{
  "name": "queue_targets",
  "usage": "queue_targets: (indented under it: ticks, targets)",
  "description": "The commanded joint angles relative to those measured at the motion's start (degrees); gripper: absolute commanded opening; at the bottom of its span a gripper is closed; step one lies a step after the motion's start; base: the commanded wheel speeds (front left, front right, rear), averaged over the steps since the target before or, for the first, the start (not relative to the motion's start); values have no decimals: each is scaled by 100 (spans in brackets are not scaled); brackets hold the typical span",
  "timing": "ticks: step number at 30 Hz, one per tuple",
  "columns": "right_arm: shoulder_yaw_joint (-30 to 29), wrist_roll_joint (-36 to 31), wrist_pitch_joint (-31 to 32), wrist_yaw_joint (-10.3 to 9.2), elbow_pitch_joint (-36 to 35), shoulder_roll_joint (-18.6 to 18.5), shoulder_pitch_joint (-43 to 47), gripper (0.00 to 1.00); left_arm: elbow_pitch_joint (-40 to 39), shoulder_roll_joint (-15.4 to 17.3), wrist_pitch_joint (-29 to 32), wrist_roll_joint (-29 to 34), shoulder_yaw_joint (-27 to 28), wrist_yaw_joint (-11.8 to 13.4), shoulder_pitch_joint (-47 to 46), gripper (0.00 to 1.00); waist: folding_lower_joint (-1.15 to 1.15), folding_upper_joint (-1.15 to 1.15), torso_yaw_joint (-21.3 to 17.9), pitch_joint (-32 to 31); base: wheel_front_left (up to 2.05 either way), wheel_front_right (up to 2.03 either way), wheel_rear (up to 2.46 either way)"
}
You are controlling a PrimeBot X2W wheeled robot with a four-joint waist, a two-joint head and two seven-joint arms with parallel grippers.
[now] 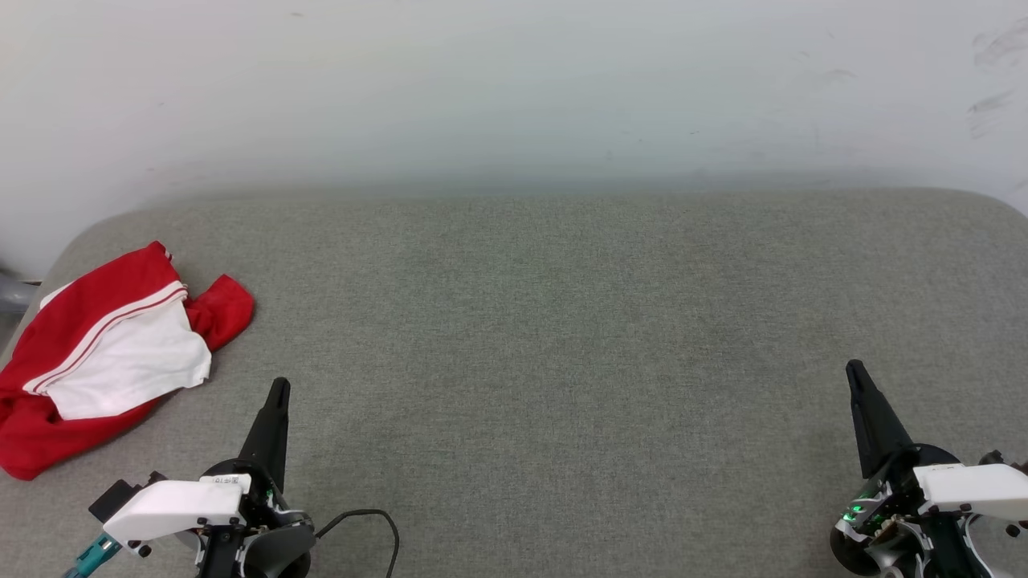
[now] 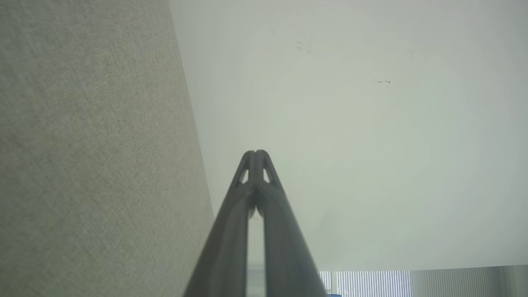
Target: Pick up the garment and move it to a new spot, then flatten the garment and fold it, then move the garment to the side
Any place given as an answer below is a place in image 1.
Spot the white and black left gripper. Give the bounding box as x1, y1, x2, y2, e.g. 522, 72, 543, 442
103, 377, 316, 578

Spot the teal cable connector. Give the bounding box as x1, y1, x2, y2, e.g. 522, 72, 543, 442
64, 534, 121, 578

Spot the red and white basketball jersey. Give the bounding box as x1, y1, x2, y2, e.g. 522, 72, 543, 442
0, 241, 255, 481

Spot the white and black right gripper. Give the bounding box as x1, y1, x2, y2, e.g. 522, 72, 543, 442
835, 359, 1028, 547

